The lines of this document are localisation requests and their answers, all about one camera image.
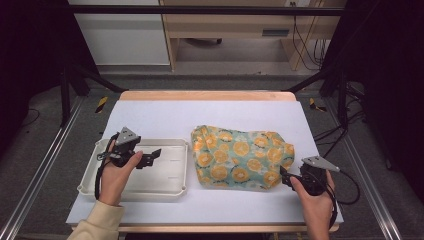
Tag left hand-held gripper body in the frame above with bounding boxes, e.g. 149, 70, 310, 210
97, 126, 142, 168

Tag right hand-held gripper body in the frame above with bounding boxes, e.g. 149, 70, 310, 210
298, 155, 341, 197

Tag white plastic tray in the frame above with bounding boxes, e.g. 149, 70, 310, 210
77, 137, 190, 203

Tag orange print cloth bag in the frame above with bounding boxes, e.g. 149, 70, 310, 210
190, 124, 296, 192

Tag person's right hand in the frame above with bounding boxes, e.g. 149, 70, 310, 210
289, 169, 336, 232

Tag person's left hand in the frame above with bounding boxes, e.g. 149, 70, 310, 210
98, 139, 144, 207

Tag yellow black tape strip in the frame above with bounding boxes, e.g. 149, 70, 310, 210
94, 96, 109, 114
308, 97, 328, 113

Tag white table mat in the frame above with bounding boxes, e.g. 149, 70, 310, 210
65, 99, 344, 225

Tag black metal stand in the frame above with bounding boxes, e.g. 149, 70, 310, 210
282, 64, 349, 129
59, 63, 129, 128

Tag white cabinet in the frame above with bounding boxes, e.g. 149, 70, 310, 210
68, 0, 171, 66

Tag black curtain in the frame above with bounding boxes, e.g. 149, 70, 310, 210
0, 0, 99, 151
320, 0, 424, 201

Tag wooden desk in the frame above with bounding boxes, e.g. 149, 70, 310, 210
159, 0, 348, 72

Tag black floor cables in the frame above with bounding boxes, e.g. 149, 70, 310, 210
313, 81, 368, 159

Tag aluminium floor rail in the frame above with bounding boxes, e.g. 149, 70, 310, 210
0, 96, 85, 240
324, 98, 403, 240

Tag thin black floor cable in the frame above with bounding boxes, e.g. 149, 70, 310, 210
19, 108, 41, 128

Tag hanging black desk cables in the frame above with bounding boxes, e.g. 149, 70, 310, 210
289, 1, 329, 72

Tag black horizontal frame bar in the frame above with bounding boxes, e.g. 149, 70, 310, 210
66, 4, 346, 17

